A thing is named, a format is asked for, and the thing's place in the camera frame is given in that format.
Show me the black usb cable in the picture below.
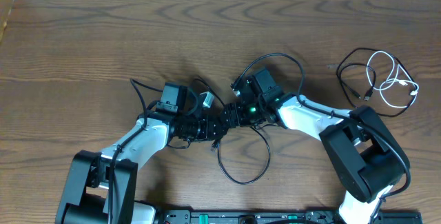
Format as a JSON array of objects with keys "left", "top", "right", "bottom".
[
  {"left": 336, "top": 47, "right": 416, "bottom": 118},
  {"left": 192, "top": 76, "right": 271, "bottom": 185}
]

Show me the white usb cable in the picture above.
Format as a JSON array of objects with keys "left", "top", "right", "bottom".
[{"left": 365, "top": 50, "right": 420, "bottom": 109}]

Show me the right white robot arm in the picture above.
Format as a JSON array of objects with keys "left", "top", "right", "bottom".
[{"left": 221, "top": 93, "right": 411, "bottom": 223}]

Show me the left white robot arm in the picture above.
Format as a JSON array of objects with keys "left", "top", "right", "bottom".
[{"left": 55, "top": 111, "right": 228, "bottom": 223}]

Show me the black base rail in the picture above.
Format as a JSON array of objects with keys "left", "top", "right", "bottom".
[{"left": 152, "top": 209, "right": 423, "bottom": 224}]

